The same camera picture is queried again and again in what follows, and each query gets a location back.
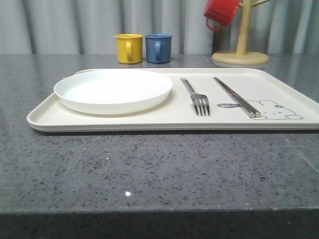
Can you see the silver metal fork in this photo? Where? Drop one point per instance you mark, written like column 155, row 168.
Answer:
column 199, row 101

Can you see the white round plate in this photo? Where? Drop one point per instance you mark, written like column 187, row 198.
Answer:
column 113, row 91

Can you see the beige rabbit serving tray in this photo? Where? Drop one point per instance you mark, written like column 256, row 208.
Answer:
column 239, row 99

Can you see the blue mug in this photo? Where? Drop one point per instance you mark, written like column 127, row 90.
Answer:
column 158, row 48

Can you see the yellow mug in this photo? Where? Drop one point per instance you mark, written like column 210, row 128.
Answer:
column 129, row 48

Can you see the wooden mug tree stand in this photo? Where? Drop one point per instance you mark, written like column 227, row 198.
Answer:
column 242, row 56

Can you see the red mug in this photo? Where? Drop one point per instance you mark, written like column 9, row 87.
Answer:
column 221, row 11

